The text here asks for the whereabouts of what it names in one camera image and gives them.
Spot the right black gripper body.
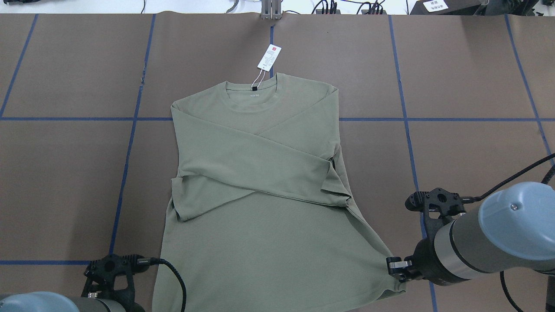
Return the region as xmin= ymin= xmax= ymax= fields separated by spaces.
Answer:
xmin=411 ymin=238 xmax=449 ymax=284

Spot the olive green long-sleeve shirt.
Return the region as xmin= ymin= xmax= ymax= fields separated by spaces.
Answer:
xmin=161 ymin=73 xmax=406 ymax=312

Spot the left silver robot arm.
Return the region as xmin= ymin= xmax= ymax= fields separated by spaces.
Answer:
xmin=0 ymin=292 xmax=145 ymax=312

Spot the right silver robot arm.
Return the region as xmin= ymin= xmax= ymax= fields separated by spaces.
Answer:
xmin=386 ymin=182 xmax=555 ymax=286

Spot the white shirt price tag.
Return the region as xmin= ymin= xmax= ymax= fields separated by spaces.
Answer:
xmin=251 ymin=44 xmax=282 ymax=91

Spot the black box device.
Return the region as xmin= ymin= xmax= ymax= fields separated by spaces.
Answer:
xmin=409 ymin=0 xmax=490 ymax=16

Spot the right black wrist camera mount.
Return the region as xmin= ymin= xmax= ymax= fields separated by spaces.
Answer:
xmin=405 ymin=188 xmax=480 ymax=240

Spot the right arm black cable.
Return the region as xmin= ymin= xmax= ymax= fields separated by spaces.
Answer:
xmin=462 ymin=153 xmax=555 ymax=312

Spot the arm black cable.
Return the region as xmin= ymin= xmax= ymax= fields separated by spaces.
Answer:
xmin=462 ymin=153 xmax=555 ymax=312
xmin=139 ymin=257 xmax=188 ymax=312

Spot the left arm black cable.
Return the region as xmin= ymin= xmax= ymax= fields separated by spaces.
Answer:
xmin=139 ymin=257 xmax=188 ymax=312

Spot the aluminium frame post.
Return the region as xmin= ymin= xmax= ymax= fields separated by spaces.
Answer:
xmin=260 ymin=0 xmax=283 ymax=20

